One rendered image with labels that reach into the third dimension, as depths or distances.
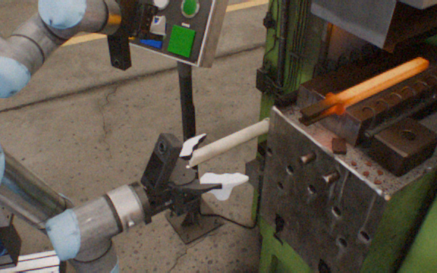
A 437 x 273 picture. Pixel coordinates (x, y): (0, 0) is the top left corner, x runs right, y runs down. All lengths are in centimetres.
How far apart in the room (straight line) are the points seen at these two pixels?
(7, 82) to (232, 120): 186
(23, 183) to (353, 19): 69
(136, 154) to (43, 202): 154
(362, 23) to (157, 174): 49
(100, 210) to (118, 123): 184
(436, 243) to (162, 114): 179
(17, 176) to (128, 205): 19
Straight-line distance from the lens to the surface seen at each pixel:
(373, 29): 88
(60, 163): 239
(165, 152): 72
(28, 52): 84
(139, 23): 98
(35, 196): 80
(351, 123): 99
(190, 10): 119
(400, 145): 95
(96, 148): 242
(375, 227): 100
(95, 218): 73
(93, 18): 87
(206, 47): 118
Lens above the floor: 156
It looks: 40 degrees down
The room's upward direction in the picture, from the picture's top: straight up
